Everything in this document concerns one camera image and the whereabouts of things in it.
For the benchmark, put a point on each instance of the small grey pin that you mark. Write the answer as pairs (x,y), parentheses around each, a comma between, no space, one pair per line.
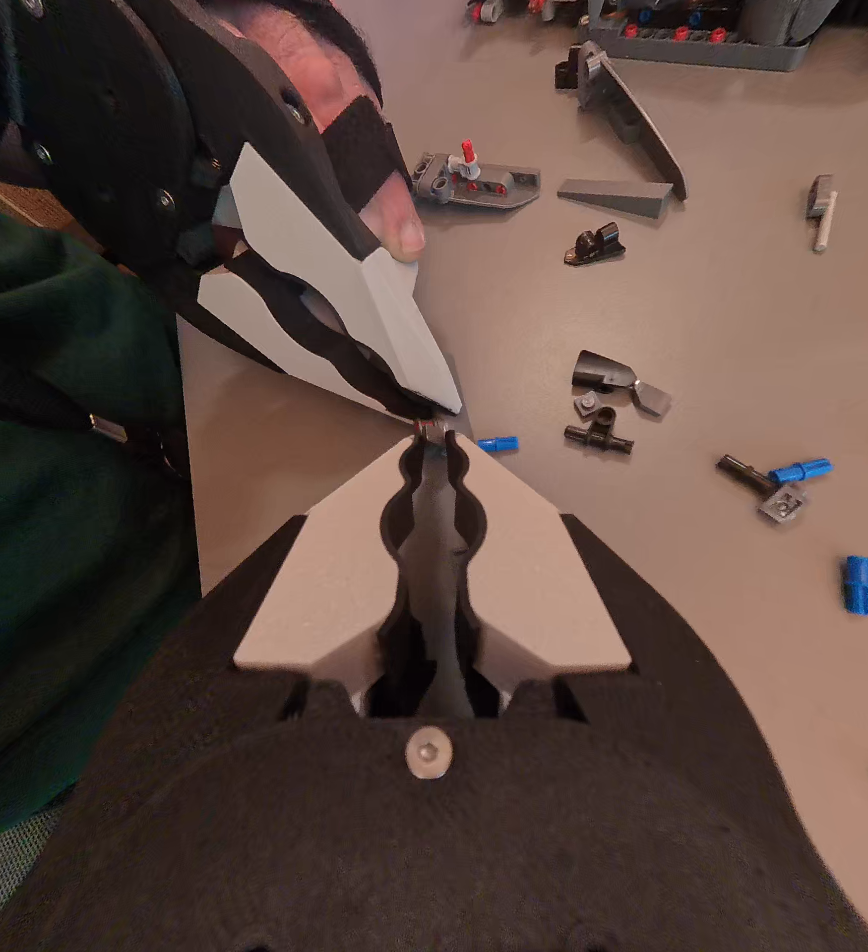
(824,227)

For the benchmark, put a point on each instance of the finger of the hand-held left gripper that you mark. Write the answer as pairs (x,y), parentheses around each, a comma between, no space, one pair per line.
(307,238)
(255,327)

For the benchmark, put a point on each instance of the toy car model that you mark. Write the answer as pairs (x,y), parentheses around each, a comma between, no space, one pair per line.
(702,37)

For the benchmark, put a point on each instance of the long blue axle pin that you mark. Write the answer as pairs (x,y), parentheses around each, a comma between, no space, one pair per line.
(498,445)

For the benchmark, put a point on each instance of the person's left hand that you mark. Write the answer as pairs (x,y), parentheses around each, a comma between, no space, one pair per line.
(315,67)

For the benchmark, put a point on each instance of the black rounded piece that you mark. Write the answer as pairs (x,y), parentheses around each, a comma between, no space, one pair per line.
(594,245)

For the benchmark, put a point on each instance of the small black connector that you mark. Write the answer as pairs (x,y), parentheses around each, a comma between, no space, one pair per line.
(566,71)

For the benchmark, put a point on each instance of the small grey stud plate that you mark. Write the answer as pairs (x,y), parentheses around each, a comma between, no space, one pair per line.
(586,403)

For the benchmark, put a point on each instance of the grey beam sub-assembly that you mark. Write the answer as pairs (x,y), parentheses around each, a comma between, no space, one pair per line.
(478,186)

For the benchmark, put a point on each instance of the dark grey toy piece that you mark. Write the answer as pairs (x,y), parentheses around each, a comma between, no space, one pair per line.
(601,372)

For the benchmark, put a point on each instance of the tiny dark piece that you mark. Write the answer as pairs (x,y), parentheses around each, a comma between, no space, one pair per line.
(819,195)

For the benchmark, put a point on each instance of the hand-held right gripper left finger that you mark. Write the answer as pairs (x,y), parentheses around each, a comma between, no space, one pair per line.
(315,595)

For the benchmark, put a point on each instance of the black cross-shaped connector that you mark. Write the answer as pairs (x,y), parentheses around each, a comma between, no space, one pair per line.
(601,435)

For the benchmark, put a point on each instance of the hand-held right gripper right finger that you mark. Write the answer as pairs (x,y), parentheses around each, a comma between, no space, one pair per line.
(545,595)

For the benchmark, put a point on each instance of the short blue pin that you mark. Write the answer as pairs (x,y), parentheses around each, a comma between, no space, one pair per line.
(859,586)

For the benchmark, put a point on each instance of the grey triangular panel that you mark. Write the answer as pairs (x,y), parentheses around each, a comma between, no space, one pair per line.
(627,111)

